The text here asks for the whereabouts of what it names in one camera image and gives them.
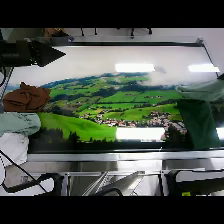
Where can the dark green garment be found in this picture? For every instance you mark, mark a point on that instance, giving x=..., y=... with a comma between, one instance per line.
x=198, y=125

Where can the silver frame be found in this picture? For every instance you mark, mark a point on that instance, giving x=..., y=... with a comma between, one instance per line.
x=116, y=156

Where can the light green garment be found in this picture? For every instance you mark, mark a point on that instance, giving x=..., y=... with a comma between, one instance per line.
x=20, y=123

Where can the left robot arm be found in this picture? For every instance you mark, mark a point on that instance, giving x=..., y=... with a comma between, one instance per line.
x=20, y=53

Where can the brown garment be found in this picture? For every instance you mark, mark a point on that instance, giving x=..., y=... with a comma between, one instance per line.
x=26, y=98

